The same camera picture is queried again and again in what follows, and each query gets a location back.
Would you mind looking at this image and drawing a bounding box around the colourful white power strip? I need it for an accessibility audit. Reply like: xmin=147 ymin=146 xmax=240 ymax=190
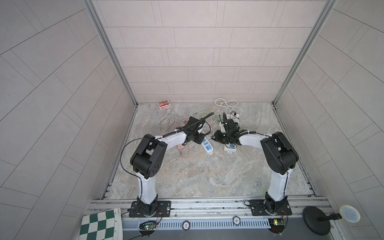
xmin=224 ymin=144 xmax=237 ymax=154

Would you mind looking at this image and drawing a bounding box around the white charger with black cable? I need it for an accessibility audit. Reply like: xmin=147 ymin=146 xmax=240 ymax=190
xmin=230 ymin=111 xmax=240 ymax=118

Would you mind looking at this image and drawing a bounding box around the blue white power strip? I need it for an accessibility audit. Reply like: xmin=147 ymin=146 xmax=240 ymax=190
xmin=201 ymin=138 xmax=214 ymax=155

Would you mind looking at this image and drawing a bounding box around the pink charger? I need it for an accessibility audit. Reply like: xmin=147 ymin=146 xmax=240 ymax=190
xmin=177 ymin=145 xmax=184 ymax=152

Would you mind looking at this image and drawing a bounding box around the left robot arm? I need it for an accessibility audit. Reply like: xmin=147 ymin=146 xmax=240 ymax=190
xmin=130 ymin=113 xmax=214 ymax=216

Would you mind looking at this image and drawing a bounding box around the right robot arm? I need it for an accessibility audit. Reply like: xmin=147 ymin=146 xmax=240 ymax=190
xmin=213 ymin=114 xmax=299 ymax=215

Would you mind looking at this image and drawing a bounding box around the red small box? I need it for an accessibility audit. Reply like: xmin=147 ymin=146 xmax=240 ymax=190
xmin=158 ymin=100 xmax=171 ymax=109

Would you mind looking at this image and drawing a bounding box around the green white checkerboard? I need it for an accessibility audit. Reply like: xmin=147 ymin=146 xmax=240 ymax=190
xmin=79 ymin=208 xmax=123 ymax=240

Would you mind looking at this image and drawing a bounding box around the pink cable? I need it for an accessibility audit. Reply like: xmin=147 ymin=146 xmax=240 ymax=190
xmin=178 ymin=118 xmax=191 ymax=159

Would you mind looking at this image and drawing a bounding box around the grey coiled cable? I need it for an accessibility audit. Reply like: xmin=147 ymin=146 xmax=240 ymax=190
xmin=158 ymin=112 xmax=181 ymax=133

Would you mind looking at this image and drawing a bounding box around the white power strip cord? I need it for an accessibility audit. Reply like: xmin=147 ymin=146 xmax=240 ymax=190
xmin=214 ymin=98 xmax=243 ymax=116

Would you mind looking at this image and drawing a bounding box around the aluminium rail base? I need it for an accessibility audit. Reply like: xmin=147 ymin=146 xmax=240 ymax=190
xmin=88 ymin=196 xmax=333 ymax=231

